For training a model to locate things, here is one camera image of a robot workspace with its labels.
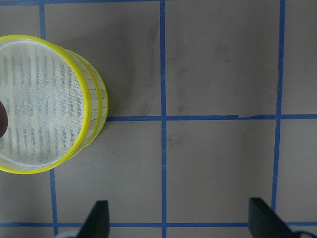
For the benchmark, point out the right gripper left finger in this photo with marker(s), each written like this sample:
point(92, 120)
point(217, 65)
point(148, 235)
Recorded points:
point(97, 222)

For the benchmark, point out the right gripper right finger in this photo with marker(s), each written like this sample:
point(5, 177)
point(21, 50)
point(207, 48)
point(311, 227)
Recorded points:
point(264, 223)

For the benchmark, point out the yellow steamer layer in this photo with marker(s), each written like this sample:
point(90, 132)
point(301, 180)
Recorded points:
point(99, 99)
point(47, 101)

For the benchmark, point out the brown bun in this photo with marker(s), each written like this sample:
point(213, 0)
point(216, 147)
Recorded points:
point(3, 120)

